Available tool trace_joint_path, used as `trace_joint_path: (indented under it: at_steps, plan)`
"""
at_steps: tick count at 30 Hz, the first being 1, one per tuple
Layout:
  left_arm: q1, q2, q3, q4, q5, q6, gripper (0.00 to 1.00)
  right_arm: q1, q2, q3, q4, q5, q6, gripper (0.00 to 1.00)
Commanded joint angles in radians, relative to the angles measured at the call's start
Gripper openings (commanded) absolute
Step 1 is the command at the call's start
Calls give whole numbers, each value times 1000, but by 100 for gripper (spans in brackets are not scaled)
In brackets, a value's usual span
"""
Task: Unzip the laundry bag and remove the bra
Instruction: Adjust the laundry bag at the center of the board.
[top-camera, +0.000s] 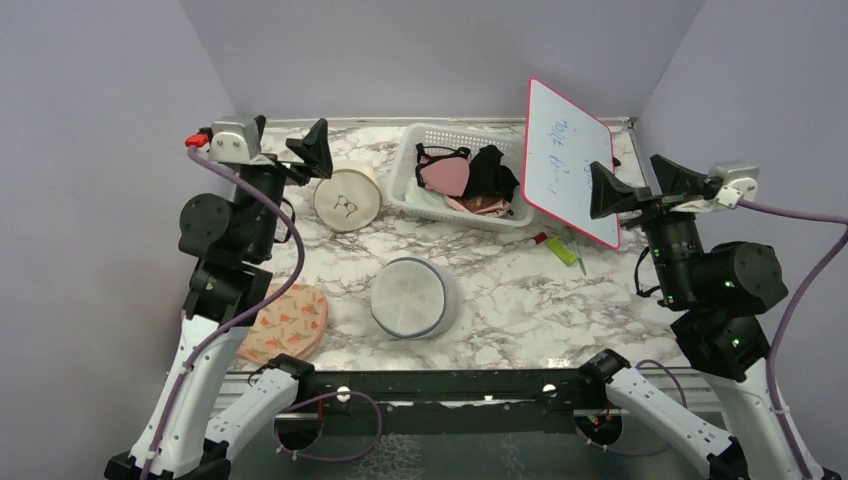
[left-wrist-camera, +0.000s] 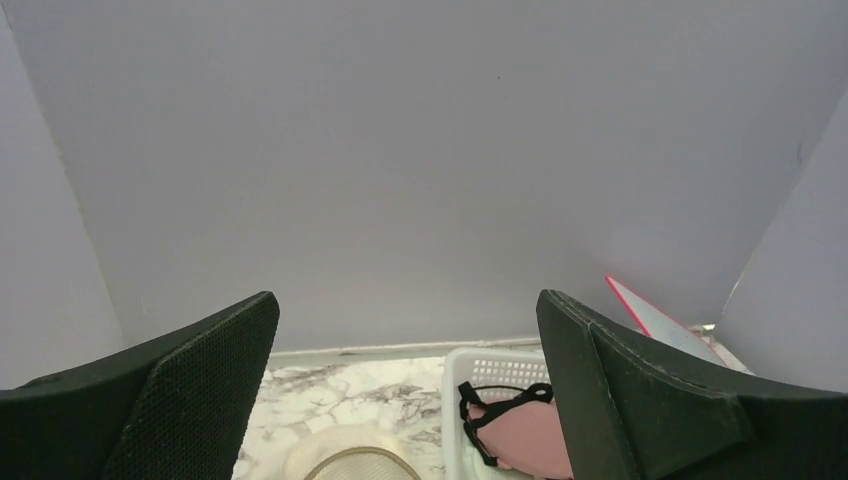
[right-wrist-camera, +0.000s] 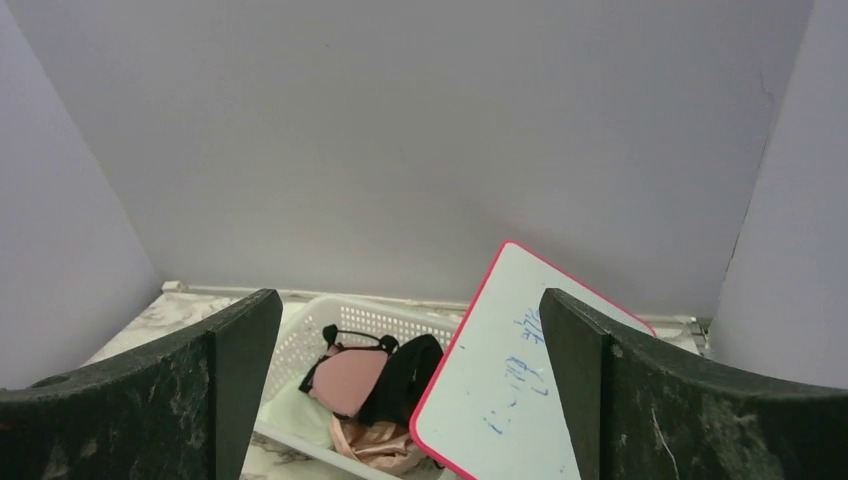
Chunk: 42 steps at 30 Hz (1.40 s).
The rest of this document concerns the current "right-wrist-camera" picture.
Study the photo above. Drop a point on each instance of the peach satin garment in basket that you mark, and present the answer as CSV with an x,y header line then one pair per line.
x,y
384,446

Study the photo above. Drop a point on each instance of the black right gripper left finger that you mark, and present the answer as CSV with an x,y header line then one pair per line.
x,y
182,406

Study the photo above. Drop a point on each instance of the white plastic laundry basket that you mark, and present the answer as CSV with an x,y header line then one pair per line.
x,y
335,348

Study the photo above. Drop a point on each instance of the pale green garment in basket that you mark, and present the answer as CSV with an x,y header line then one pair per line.
x,y
296,413

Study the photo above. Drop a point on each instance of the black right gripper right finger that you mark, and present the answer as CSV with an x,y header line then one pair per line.
x,y
637,407

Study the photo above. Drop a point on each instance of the pink-framed whiteboard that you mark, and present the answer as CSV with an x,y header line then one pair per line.
x,y
491,409

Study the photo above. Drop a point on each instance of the black garment in basket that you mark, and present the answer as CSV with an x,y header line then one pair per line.
x,y
402,382

